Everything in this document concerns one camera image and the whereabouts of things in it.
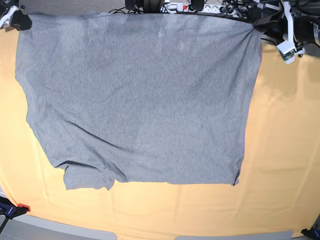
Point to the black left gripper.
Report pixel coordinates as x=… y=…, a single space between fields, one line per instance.
x=306 y=28

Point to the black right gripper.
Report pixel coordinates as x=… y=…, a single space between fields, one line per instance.
x=26 y=22

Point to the grey t-shirt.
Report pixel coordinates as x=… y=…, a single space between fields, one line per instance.
x=139 y=97

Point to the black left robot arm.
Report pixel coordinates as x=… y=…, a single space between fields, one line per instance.
x=266 y=8

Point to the white power strip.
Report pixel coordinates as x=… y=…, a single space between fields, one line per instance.
x=208 y=9

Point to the yellow table cloth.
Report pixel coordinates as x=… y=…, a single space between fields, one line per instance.
x=279 y=183

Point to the clamp with red tip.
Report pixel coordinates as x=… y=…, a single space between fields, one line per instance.
x=10 y=211

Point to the black clamp bottom right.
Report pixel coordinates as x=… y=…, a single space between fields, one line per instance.
x=314 y=232

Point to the black centre post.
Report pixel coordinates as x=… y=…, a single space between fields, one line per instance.
x=152 y=6

